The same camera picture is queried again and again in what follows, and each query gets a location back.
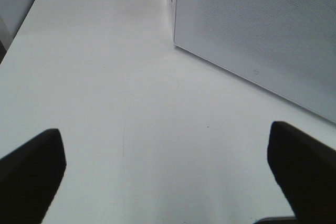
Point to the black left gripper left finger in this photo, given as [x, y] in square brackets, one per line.
[30, 178]

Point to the white microwave door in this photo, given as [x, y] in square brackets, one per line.
[284, 46]

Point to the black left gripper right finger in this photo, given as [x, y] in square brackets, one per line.
[304, 169]

